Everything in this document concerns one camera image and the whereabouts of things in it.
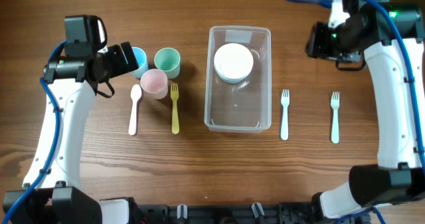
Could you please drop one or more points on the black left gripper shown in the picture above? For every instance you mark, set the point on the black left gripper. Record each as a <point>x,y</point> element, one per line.
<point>117,59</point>

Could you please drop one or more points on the clear plastic container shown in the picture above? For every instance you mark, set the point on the clear plastic container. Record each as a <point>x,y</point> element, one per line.
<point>238,95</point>

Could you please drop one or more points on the white plate stack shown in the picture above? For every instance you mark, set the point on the white plate stack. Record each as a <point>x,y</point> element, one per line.
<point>233,62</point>

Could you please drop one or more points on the pink plastic cup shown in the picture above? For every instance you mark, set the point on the pink plastic cup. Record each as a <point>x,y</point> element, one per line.
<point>154,83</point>

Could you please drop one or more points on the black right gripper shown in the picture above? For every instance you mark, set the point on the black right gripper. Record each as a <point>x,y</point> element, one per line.
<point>319,42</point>

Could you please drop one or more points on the white plastic spoon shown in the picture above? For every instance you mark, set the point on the white plastic spoon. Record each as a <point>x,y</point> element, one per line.
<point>135,95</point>

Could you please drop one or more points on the blue plastic cup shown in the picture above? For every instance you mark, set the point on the blue plastic cup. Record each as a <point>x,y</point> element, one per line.
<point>141,59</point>

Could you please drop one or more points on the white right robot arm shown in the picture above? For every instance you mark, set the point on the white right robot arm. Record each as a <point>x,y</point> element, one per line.
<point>388,38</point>

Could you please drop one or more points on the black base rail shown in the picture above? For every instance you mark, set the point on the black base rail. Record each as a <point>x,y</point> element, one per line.
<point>284,213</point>

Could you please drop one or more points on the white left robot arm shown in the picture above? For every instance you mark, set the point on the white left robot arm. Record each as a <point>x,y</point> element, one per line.
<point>51,191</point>

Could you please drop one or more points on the light green plastic fork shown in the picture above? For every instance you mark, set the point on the light green plastic fork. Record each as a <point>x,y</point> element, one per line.
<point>335,102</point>

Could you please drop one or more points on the yellow plastic fork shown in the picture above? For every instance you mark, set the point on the yellow plastic fork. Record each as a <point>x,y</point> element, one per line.
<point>175,118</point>

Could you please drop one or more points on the light blue plastic fork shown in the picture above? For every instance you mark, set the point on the light blue plastic fork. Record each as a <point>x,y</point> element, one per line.
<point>285,102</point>

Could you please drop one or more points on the green plastic cup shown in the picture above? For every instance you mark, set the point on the green plastic cup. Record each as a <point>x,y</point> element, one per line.
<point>169,61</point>

